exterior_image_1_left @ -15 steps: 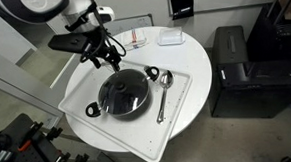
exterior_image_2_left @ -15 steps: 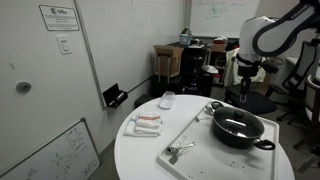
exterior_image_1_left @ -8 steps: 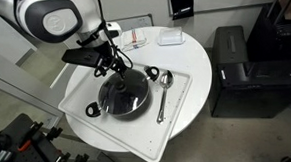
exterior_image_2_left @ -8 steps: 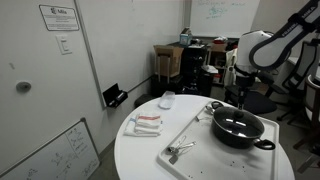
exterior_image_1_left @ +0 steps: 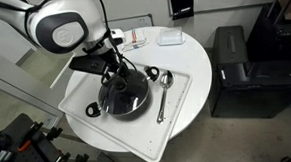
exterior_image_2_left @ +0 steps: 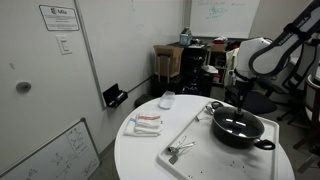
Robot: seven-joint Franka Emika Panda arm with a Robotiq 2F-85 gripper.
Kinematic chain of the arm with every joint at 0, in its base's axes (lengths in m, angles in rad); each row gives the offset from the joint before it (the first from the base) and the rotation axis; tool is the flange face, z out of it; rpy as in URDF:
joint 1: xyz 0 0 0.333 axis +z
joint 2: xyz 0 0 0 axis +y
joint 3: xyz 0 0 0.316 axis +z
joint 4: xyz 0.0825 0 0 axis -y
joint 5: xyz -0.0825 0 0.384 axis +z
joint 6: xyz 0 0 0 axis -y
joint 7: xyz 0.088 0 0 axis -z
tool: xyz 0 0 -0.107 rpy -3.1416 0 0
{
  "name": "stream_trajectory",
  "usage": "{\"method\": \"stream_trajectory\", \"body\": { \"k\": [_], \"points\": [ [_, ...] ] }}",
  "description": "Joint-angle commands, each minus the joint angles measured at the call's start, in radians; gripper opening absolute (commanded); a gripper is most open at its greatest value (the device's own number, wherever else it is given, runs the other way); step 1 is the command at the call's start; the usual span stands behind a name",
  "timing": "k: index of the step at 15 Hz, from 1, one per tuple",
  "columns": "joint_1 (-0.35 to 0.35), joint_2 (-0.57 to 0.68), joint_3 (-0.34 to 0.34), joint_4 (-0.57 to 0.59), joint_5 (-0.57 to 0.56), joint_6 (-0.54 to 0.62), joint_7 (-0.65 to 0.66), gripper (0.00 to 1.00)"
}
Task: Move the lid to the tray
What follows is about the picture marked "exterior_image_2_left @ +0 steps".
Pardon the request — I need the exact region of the black bag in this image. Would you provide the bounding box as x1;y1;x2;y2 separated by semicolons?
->
226;40;244;52

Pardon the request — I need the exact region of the black cooking pot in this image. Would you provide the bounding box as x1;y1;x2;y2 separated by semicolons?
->
210;100;277;151

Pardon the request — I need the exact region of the metal spoon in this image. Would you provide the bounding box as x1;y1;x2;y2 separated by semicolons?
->
203;103;216;116

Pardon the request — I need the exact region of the white plastic tray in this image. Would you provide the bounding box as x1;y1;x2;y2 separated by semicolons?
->
157;99;280;180

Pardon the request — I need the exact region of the black marker holder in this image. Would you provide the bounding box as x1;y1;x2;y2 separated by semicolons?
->
102;83;129;109

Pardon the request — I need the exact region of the round grey wall bumper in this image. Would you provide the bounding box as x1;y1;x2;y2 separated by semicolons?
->
15;81;33;93

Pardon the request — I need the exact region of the red item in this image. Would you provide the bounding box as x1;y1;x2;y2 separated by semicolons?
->
213;36;228;45

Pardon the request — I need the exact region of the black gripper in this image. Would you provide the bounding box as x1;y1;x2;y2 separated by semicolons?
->
234;69;257;113

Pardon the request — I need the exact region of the white wall notice sign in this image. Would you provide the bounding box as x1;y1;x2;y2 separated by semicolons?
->
38;4;81;32

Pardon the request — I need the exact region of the black cabinet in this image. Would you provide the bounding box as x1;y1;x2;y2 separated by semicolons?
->
179;43;209;98

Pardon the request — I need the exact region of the black mesh office chair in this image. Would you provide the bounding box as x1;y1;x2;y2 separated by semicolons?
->
266;42;320;123

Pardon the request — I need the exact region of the wooden shelf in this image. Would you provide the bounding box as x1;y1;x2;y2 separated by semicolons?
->
206;41;234;86

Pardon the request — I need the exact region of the blue tissue box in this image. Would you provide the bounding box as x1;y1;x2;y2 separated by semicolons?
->
179;27;193;46

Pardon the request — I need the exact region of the folded white striped towel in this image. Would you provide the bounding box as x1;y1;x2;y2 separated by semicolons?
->
123;113;163;138

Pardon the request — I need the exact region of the cream cloth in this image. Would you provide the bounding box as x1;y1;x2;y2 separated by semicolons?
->
223;48;241;87

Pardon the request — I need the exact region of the white paper stack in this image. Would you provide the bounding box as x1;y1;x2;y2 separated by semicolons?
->
201;64;219;74

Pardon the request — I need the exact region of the clear plastic container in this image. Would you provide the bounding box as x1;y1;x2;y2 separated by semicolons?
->
158;90;176;110

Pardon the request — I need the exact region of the small whiteboard with scribbles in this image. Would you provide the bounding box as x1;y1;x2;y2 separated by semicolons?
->
0;117;101;180

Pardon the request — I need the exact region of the whiteboard with green writing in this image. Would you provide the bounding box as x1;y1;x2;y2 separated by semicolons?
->
189;0;261;39

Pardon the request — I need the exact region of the large blank wall whiteboard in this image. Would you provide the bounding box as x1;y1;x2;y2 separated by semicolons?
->
73;0;186;109

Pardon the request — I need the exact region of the white light switch plate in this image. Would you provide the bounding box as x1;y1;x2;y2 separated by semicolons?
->
55;34;73;56

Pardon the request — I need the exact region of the open cardboard box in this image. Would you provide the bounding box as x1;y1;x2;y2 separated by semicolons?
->
153;44;185;78

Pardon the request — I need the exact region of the flat handled metal utensil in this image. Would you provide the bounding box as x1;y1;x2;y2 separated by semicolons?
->
168;151;183;165

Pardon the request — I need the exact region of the wire handled metal utensil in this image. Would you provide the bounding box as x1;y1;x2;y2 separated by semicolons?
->
168;141;198;154
171;134;188;153

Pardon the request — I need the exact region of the glass lid with black knob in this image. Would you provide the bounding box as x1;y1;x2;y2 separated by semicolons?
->
213;105;265;139

